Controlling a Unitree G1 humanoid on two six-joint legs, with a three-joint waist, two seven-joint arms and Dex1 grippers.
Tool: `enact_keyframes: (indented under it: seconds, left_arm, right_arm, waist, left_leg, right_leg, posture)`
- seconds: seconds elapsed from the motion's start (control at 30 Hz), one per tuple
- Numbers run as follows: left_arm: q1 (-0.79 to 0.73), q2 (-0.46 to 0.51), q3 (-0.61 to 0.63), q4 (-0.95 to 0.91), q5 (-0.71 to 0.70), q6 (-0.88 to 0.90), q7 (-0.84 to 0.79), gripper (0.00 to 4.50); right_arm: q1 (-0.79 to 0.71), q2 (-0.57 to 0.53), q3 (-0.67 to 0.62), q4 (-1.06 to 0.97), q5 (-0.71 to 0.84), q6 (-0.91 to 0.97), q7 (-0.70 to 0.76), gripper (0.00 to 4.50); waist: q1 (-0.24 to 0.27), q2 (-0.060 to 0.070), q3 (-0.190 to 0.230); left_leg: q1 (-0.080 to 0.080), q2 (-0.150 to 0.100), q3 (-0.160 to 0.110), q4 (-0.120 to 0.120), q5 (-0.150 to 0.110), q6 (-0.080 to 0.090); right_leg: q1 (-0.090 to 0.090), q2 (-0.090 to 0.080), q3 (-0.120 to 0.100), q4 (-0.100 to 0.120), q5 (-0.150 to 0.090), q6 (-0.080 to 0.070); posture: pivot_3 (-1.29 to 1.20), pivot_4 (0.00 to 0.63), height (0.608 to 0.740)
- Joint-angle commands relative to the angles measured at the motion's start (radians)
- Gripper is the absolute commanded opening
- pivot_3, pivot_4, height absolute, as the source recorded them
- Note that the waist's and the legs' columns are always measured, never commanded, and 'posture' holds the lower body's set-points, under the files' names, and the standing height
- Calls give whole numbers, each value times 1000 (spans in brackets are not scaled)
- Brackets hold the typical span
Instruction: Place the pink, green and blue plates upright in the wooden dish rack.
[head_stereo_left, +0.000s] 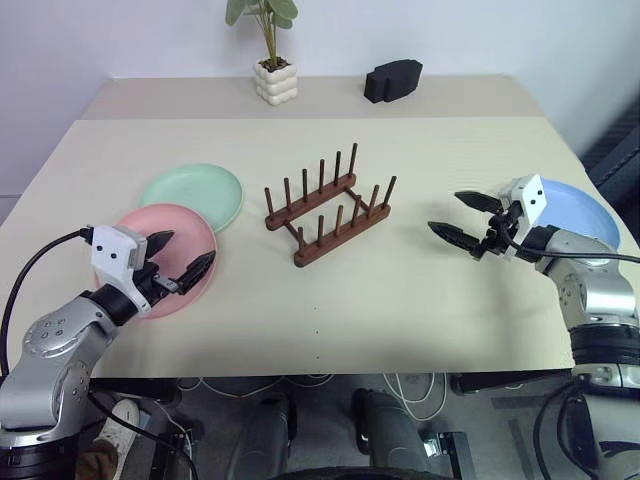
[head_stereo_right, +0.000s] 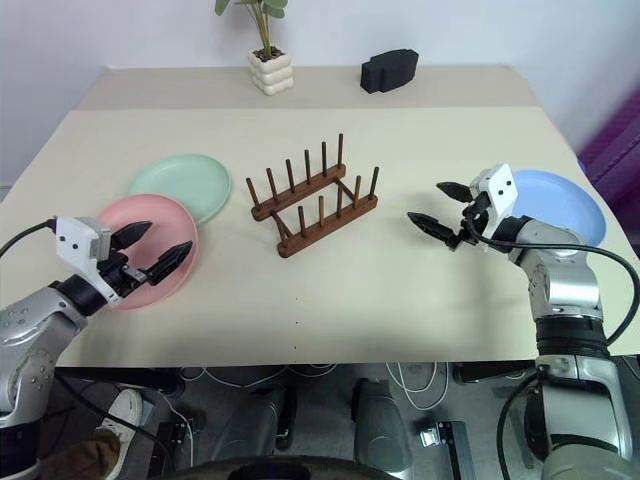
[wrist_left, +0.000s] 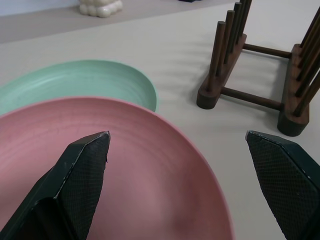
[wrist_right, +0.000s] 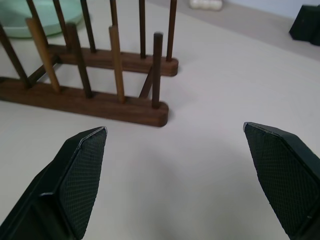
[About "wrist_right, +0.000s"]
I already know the dark wooden plate rack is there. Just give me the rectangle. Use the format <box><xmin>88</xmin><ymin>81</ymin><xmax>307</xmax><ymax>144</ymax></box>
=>
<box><xmin>0</xmin><ymin>0</ymin><xmax>179</xmax><ymax>128</ymax></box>

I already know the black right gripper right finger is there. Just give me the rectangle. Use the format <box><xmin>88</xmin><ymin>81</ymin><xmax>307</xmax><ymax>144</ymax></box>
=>
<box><xmin>242</xmin><ymin>121</ymin><xmax>320</xmax><ymax>240</ymax></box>

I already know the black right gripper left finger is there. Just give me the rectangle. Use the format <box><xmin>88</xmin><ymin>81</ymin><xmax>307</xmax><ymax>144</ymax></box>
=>
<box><xmin>0</xmin><ymin>126</ymin><xmax>108</xmax><ymax>240</ymax></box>

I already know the green plate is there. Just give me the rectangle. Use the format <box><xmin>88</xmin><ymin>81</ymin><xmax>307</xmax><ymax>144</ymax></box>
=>
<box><xmin>0</xmin><ymin>0</ymin><xmax>85</xmax><ymax>39</ymax></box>

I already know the black foam block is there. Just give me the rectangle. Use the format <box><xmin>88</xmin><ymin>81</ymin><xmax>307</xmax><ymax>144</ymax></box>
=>
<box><xmin>289</xmin><ymin>4</ymin><xmax>320</xmax><ymax>47</ymax></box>

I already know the white lumpy rounded object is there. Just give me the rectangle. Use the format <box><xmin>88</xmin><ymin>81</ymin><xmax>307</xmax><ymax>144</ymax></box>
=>
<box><xmin>188</xmin><ymin>0</ymin><xmax>222</xmax><ymax>12</ymax></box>

